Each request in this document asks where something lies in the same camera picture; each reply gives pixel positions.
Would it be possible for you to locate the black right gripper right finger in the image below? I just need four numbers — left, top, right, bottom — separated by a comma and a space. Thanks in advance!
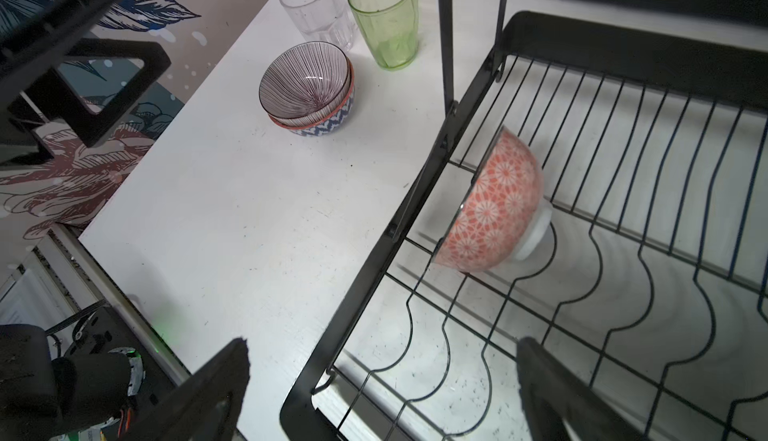
516, 337, 646, 440

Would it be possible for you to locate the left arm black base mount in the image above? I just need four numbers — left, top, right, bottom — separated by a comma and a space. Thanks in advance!
1, 306, 176, 440

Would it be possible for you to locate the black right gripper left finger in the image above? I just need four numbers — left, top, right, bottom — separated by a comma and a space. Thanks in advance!
121, 338, 250, 440

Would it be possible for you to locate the orange and blue patterned bowl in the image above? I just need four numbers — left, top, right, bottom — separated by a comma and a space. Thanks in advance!
269, 71, 356, 137

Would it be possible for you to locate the black wire dish rack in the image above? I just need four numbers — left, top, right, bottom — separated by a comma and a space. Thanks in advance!
280, 0, 767, 440

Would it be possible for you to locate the pink floral bowl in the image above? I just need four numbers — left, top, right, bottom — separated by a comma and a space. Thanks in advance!
433, 127, 553, 273

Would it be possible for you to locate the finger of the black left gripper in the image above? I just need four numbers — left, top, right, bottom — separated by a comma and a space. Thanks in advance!
1, 0, 118, 105
1, 37, 171, 168

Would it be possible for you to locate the clear plastic cup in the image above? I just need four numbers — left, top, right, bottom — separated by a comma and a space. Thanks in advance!
279, 0, 356, 52

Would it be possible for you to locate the green glass tumbler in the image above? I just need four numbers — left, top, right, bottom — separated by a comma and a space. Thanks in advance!
347, 0, 419, 71

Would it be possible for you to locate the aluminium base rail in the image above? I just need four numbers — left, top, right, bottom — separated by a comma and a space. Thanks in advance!
1, 224, 190, 385

